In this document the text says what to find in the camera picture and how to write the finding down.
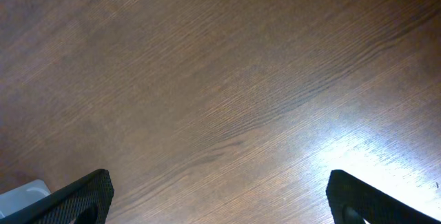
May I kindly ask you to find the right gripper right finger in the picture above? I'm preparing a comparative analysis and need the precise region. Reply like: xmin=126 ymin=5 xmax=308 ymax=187
xmin=326 ymin=170 xmax=440 ymax=224

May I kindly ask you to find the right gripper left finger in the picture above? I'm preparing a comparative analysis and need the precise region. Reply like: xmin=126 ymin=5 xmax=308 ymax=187
xmin=1 ymin=169 xmax=114 ymax=224

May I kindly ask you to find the clear plastic container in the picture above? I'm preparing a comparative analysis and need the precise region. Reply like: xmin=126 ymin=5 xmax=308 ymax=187
xmin=0 ymin=179 xmax=51 ymax=218

